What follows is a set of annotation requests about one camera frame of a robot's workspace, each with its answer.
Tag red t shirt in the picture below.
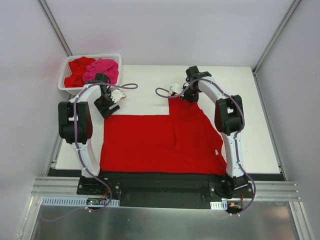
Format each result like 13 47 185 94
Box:
64 56 96 88
100 98 227 176

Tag white plastic basket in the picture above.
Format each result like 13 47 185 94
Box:
57 53 122 96

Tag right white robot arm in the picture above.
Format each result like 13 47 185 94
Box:
181 66 248 199

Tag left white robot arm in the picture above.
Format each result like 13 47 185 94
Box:
58 73 124 195

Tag pink t shirt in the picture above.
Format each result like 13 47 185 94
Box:
82 58 119 85

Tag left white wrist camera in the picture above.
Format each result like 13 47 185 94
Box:
110 89 127 103

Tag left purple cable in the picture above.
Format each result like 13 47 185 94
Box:
39 83 139 222

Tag purple cable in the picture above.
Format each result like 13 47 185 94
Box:
39 83 139 222
155 78 257 220

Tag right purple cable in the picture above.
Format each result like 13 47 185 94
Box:
155 78 257 220

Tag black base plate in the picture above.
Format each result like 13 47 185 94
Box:
47 168 254 208

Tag left white cable duct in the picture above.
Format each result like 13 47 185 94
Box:
41 196 120 208

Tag white cable duct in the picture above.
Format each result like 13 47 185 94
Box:
210 200 228 211
41 196 120 208

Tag right white cable duct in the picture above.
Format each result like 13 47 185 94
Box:
210 200 228 211

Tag left aluminium frame post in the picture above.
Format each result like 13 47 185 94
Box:
37 0 73 57

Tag aluminium frame post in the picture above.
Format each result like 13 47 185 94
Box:
252 0 303 76
37 0 73 57

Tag right aluminium frame post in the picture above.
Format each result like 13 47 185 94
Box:
252 0 303 76

